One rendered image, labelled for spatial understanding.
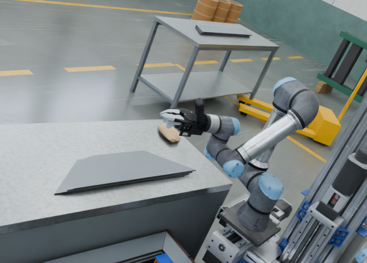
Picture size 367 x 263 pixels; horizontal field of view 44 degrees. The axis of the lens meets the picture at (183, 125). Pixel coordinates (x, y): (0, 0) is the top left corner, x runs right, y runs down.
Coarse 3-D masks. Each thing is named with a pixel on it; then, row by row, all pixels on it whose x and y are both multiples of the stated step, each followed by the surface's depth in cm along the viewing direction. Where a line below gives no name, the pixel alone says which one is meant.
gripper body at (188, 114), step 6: (180, 114) 178; (186, 114) 177; (192, 114) 179; (204, 114) 183; (192, 120) 175; (204, 120) 182; (174, 126) 181; (180, 126) 177; (186, 126) 178; (192, 126) 177; (198, 126) 181; (204, 126) 182; (180, 132) 177; (186, 132) 178; (192, 132) 179; (198, 132) 183
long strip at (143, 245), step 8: (160, 232) 208; (136, 240) 197; (144, 240) 199; (152, 240) 201; (160, 240) 203; (104, 248) 186; (112, 248) 188; (120, 248) 190; (128, 248) 191; (136, 248) 193; (144, 248) 195; (152, 248) 197; (160, 248) 198; (72, 256) 176; (80, 256) 178; (88, 256) 179; (96, 256) 181; (104, 256) 182; (112, 256) 184; (120, 256) 186; (128, 256) 187; (136, 256) 189
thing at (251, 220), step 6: (246, 204) 204; (240, 210) 207; (246, 210) 203; (252, 210) 201; (258, 210) 200; (240, 216) 204; (246, 216) 202; (252, 216) 201; (258, 216) 200; (264, 216) 201; (240, 222) 204; (246, 222) 202; (252, 222) 201; (258, 222) 202; (264, 222) 202; (252, 228) 201; (258, 228) 202; (264, 228) 203
